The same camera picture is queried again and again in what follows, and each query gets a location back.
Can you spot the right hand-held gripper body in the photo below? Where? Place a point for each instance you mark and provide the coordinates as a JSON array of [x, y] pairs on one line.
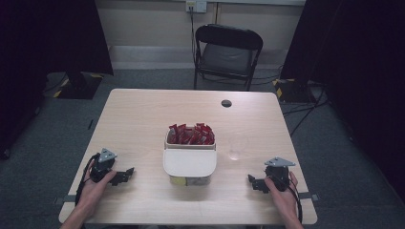
[[279, 175]]

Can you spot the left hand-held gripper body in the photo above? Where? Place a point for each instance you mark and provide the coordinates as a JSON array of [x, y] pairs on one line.
[[102, 167]]

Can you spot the white storage box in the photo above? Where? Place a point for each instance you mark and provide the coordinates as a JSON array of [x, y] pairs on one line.
[[189, 181]]

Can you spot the white box lid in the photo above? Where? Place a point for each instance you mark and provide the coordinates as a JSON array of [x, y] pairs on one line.
[[189, 162]]

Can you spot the person's right hand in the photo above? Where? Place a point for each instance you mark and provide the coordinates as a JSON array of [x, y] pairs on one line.
[[285, 200]]

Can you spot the person's left hand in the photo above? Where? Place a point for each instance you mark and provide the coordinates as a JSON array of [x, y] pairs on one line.
[[94, 192]]

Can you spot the grey tape strip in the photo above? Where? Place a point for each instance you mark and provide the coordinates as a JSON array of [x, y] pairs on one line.
[[68, 199], [309, 196]]

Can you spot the bunch of red packets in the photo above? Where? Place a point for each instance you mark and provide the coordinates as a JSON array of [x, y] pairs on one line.
[[191, 135]]

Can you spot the black stand base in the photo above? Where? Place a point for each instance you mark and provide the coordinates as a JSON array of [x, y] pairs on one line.
[[81, 87], [293, 90]]

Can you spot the black folding chair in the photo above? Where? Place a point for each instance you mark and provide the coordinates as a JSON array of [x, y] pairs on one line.
[[227, 57]]

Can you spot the black curtain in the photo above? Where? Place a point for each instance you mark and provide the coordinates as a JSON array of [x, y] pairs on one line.
[[38, 47], [359, 63]]

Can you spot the white wall socket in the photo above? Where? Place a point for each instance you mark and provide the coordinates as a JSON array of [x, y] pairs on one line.
[[196, 5]]

